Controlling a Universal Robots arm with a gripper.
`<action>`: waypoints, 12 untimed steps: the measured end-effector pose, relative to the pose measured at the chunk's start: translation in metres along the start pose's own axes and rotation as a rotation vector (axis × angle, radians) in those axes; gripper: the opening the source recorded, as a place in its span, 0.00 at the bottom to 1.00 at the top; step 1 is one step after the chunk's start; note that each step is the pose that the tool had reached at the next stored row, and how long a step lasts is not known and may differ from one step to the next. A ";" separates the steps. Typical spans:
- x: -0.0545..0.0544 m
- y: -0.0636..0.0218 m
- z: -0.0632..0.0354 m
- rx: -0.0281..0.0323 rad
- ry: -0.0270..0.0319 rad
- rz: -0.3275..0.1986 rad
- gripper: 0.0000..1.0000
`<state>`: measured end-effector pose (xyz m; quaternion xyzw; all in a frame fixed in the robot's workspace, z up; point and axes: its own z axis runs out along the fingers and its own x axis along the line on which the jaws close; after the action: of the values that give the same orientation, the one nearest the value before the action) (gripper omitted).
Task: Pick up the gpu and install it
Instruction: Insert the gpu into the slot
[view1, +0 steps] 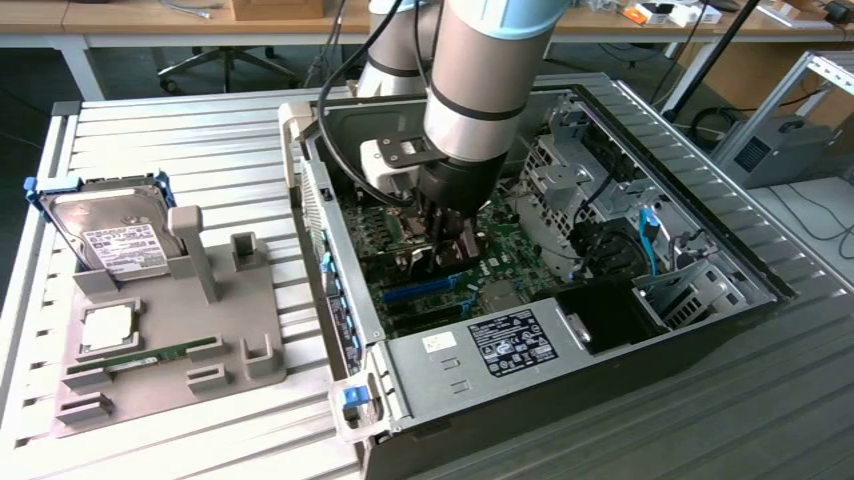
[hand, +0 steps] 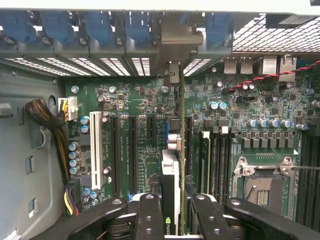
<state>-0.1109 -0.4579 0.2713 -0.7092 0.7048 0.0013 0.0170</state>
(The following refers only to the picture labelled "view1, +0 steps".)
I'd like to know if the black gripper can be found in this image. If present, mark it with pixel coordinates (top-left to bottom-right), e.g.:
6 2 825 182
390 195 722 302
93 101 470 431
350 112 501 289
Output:
414 148 514 224

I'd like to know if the CPU socket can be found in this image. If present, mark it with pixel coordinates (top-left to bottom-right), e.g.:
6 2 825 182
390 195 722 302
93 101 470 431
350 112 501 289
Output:
389 205 434 244

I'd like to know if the tall metal disk bay cage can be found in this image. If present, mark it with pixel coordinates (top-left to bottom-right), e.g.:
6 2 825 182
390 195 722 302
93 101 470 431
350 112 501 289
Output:
518 89 673 241

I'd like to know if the green motherboard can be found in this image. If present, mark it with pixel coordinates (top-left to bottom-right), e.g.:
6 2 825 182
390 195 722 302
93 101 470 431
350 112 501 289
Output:
333 174 569 339

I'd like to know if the blue expansion slot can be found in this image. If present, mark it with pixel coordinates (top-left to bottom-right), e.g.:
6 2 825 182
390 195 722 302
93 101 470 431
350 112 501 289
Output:
382 278 464 305

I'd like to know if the silver chipset heatsink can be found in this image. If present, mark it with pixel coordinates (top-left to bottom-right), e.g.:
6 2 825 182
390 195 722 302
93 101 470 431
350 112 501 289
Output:
485 282 526 312

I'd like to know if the wooden desk with side panel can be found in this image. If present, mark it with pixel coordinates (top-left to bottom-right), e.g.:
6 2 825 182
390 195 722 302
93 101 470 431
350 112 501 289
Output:
550 0 854 114

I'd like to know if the grey power supply unit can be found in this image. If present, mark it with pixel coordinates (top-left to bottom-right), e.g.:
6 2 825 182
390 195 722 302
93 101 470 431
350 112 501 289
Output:
381 297 606 421

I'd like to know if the low metal disk bay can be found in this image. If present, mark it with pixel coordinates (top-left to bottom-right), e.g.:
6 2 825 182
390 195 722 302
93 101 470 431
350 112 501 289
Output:
630 258 754 337

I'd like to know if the office chair base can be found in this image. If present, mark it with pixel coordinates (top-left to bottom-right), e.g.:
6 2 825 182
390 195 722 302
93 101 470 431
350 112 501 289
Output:
157 44 303 95

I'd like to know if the orange white small box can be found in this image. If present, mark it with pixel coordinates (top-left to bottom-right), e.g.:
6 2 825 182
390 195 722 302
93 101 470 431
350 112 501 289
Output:
618 2 670 26

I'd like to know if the blue case latch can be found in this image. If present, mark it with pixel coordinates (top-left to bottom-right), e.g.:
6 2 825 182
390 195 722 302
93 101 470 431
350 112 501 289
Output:
338 384 370 420

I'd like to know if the black pole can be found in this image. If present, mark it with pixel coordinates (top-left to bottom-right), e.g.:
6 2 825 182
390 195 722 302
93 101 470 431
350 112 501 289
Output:
657 0 764 126

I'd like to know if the grey computer box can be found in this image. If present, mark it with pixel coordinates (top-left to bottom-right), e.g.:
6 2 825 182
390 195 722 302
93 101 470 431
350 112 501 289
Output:
730 113 844 190

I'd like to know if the open black PC case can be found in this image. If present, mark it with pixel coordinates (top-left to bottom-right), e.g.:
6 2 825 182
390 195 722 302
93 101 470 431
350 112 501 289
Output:
277 82 801 480

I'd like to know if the grey parts rack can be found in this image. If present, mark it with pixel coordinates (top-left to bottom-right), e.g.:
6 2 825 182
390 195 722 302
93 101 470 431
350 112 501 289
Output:
51 204 290 441

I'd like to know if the silver hard disk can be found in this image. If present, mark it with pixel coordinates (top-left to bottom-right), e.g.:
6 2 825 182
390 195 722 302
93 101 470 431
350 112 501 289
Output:
47 187 190 282

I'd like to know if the green RAM stick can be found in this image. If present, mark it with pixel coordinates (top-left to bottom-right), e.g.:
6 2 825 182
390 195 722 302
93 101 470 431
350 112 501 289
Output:
66 337 222 377

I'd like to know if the wooden desk with white legs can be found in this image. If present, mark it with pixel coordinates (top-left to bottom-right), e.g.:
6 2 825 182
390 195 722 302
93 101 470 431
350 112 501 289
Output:
0 0 375 101

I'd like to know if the silver CPU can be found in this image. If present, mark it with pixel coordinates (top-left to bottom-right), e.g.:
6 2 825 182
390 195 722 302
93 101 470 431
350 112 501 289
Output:
79 305 141 352

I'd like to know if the hard drive with blue caddy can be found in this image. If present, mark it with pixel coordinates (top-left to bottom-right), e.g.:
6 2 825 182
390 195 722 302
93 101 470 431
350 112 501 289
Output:
23 171 179 275

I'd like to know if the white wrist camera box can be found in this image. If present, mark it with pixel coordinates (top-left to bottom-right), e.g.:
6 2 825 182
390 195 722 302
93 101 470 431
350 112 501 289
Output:
358 134 444 202

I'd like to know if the black wire bundle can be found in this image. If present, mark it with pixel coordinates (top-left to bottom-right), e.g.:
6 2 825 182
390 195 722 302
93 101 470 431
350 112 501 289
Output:
566 172 649 284

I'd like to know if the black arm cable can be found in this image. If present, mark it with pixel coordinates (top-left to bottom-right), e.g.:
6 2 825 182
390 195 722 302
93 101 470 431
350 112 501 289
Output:
317 0 442 206

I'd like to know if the blue flat wire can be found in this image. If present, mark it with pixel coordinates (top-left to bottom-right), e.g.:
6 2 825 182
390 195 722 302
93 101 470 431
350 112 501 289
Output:
637 206 664 277

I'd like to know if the aluminium frame shelf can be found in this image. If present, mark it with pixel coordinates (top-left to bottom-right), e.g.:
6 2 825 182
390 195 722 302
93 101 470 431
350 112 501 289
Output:
710 49 854 194

